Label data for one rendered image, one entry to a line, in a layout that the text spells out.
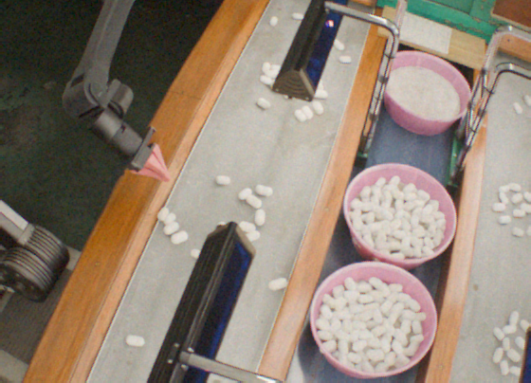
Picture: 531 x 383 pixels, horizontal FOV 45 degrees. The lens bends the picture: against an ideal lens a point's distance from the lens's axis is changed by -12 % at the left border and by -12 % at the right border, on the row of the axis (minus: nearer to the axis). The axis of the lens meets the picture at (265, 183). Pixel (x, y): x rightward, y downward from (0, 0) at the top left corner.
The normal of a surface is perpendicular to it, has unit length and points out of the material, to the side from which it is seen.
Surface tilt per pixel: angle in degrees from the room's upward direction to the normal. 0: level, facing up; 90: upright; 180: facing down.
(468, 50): 0
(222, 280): 58
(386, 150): 0
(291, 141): 0
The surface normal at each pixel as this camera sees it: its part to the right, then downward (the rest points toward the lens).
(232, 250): 0.86, -0.09
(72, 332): 0.10, -0.62
